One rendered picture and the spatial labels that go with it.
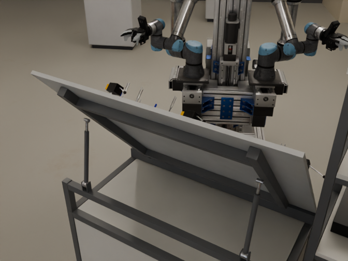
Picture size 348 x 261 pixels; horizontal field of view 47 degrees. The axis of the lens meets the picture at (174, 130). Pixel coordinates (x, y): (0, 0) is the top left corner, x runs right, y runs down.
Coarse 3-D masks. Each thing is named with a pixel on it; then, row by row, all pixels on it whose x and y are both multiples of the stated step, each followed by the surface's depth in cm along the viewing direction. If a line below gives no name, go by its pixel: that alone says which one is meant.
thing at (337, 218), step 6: (342, 198) 180; (342, 204) 176; (342, 210) 173; (336, 216) 170; (342, 216) 170; (336, 222) 167; (342, 222) 167; (336, 228) 168; (342, 228) 167; (342, 234) 168
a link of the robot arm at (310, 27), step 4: (308, 24) 244; (312, 24) 242; (316, 24) 241; (304, 28) 246; (308, 28) 243; (312, 28) 240; (316, 28) 238; (308, 32) 243; (312, 32) 240; (308, 36) 244; (312, 36) 242
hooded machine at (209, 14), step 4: (208, 0) 754; (212, 0) 753; (208, 4) 758; (212, 4) 757; (208, 8) 762; (212, 8) 761; (208, 12) 766; (212, 12) 765; (208, 16) 770; (212, 16) 769; (208, 20) 778; (212, 20) 777
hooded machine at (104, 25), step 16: (96, 0) 612; (112, 0) 608; (128, 0) 604; (96, 16) 625; (112, 16) 621; (128, 16) 617; (96, 32) 639; (112, 32) 635; (112, 48) 654; (128, 48) 650
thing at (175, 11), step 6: (174, 0) 260; (180, 0) 260; (174, 6) 264; (180, 6) 264; (174, 12) 266; (174, 18) 268; (174, 24) 270; (168, 54) 284; (174, 54) 280; (180, 54) 277
